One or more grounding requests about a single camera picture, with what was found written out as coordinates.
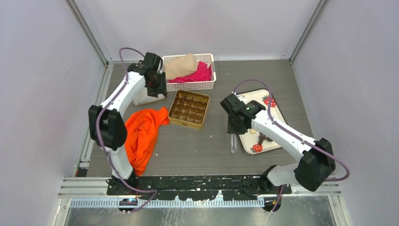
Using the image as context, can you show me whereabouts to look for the white slotted cable duct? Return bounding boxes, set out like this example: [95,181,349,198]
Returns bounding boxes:
[70,197,264,209]

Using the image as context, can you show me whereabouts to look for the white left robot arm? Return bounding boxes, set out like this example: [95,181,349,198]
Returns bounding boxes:
[88,52,167,194]

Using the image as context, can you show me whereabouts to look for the white plastic basket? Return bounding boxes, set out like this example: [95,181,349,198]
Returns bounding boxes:
[166,53,216,92]

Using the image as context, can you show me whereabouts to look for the orange cloth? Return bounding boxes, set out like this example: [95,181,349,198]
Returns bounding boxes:
[124,107,169,176]

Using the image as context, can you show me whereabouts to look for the strawberry pattern tray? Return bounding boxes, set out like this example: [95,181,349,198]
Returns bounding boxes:
[236,88,286,155]

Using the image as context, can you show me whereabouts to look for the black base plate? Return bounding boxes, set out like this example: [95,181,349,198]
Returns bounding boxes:
[106,175,279,201]

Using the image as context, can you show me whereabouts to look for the silver box lid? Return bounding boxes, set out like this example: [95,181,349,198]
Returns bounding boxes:
[132,87,166,105]

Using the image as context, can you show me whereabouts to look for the metal tongs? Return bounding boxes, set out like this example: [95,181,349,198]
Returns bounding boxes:
[231,134,238,153]

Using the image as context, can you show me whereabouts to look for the beige cloth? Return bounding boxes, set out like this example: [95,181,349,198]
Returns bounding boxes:
[163,53,199,80]

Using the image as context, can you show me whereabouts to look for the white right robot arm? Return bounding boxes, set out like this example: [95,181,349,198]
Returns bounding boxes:
[220,94,336,194]

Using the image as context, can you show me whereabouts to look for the gold chocolate tray box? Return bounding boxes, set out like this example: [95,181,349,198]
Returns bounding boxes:
[168,89,210,129]

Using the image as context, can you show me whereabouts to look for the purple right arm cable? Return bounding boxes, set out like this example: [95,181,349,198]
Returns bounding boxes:
[232,79,351,213]

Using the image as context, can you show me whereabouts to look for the pink cloth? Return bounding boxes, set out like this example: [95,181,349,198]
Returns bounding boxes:
[168,61,213,83]

